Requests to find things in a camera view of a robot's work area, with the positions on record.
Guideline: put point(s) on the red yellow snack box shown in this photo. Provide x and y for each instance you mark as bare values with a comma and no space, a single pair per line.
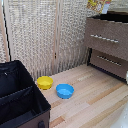
96,5

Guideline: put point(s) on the blue bowl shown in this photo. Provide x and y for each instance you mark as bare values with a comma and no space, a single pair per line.
65,90

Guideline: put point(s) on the yellow bowl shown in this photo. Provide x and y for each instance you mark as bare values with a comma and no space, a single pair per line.
45,82

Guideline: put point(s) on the black fabric storage box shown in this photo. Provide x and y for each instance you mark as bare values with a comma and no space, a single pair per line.
18,100

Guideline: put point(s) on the white rounded object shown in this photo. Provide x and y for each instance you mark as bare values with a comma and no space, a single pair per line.
127,77

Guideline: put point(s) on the dark drawer cabinet frame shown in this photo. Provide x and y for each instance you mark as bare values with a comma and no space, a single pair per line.
113,16

